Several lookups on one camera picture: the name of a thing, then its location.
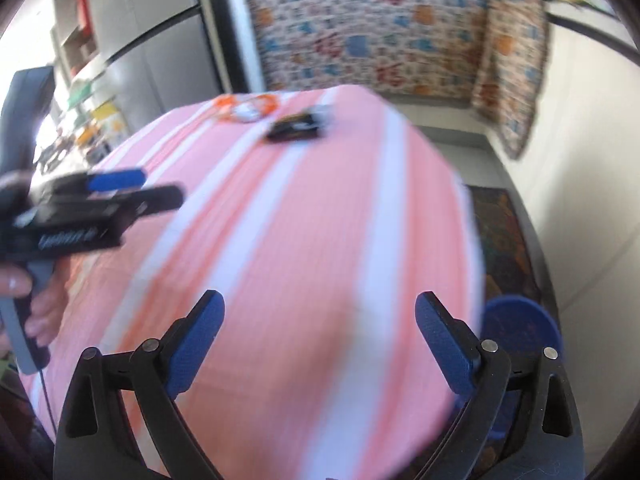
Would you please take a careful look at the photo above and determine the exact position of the blue waste bin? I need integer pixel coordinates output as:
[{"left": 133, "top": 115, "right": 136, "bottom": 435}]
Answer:
[{"left": 470, "top": 295, "right": 563, "bottom": 461}]

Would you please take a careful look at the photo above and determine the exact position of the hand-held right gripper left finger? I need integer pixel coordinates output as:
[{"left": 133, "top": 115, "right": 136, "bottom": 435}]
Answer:
[{"left": 54, "top": 290, "right": 226, "bottom": 480}]

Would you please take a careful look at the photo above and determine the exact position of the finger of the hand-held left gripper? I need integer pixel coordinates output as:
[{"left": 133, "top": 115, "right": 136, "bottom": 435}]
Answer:
[
  {"left": 125, "top": 184, "right": 185, "bottom": 217},
  {"left": 87, "top": 167, "right": 147, "bottom": 194}
]

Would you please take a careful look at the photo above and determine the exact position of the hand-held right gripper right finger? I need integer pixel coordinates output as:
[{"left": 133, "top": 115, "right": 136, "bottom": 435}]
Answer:
[{"left": 415, "top": 291, "right": 586, "bottom": 480}]

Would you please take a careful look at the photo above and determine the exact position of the white kitchen counter cabinet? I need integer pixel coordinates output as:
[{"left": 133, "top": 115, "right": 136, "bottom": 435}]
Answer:
[{"left": 500, "top": 5, "right": 640, "bottom": 411}]

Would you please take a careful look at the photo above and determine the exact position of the striped pink white tablecloth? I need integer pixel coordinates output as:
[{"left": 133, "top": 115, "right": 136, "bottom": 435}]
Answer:
[{"left": 17, "top": 85, "right": 486, "bottom": 480}]

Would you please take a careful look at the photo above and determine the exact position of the person's left hand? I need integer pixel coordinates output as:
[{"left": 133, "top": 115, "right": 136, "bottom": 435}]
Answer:
[{"left": 0, "top": 257, "right": 71, "bottom": 349}]

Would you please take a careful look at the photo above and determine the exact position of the red hanging cloth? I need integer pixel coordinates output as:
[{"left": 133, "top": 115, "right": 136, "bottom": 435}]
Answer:
[{"left": 75, "top": 0, "right": 93, "bottom": 36}]

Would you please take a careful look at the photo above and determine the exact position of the storage rack with basins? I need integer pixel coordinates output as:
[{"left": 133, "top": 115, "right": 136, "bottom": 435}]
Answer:
[{"left": 30, "top": 80, "right": 101, "bottom": 161}]

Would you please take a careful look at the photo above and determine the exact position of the dark snack wrapper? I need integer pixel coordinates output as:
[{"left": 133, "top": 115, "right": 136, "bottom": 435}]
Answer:
[{"left": 266, "top": 105, "right": 333, "bottom": 142}]

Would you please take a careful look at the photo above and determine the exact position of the dark patterned floor mat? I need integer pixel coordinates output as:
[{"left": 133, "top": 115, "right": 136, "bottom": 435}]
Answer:
[{"left": 465, "top": 185, "right": 543, "bottom": 306}]

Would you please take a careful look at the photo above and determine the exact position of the orange white wrapper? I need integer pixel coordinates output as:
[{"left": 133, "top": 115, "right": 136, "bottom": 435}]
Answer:
[{"left": 212, "top": 92, "right": 281, "bottom": 125}]

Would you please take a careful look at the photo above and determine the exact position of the grey refrigerator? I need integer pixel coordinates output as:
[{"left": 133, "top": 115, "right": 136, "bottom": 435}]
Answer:
[{"left": 85, "top": 0, "right": 223, "bottom": 136}]

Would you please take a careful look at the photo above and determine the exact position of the printed cardboard box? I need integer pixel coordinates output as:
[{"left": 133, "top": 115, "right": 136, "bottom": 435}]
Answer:
[{"left": 92, "top": 102, "right": 128, "bottom": 153}]

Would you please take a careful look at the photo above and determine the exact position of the large printed blanket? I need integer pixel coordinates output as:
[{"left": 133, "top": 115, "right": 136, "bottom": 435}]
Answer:
[{"left": 243, "top": 0, "right": 493, "bottom": 98}]

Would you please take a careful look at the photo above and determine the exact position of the black cable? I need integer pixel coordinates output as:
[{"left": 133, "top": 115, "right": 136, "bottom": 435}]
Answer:
[{"left": 35, "top": 370, "right": 57, "bottom": 441}]

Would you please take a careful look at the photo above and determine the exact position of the narrow printed blanket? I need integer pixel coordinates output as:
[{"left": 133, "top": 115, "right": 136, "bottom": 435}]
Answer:
[{"left": 470, "top": 0, "right": 551, "bottom": 161}]

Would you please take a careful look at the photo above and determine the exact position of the dark wall shelf cabinet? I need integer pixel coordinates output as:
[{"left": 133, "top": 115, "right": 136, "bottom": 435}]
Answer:
[{"left": 50, "top": 0, "right": 106, "bottom": 81}]

